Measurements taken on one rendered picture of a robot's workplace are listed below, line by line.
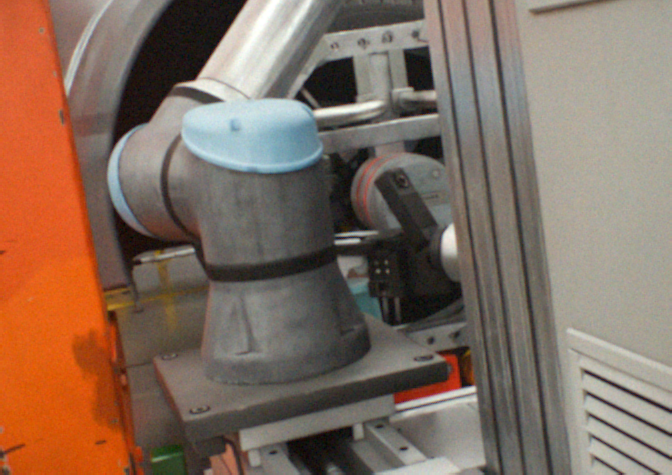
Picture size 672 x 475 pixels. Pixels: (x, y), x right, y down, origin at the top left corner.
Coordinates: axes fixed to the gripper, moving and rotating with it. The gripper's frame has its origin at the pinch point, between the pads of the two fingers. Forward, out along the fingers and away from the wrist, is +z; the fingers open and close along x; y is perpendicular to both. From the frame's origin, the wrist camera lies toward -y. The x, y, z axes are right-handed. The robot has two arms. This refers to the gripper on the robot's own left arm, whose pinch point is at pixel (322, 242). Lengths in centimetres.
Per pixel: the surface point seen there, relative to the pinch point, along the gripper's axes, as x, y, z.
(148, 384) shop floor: 156, 83, 199
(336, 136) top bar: 4.3, -14.2, -2.1
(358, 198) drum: 20.0, -2.8, 5.9
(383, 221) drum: 12.8, -0.2, -2.5
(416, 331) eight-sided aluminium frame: 26.7, 21.1, 2.8
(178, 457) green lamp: -35.8, 17.3, -0.3
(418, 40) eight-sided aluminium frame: 31.6, -25.9, -2.4
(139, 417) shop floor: 124, 83, 174
